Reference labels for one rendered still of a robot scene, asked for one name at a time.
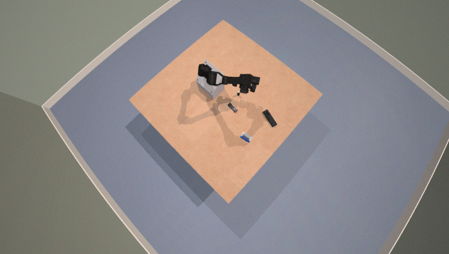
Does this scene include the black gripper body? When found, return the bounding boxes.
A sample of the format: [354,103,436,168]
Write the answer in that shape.
[232,84,256,93]

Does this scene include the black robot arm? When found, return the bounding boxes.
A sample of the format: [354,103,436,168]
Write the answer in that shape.
[198,64,260,94]

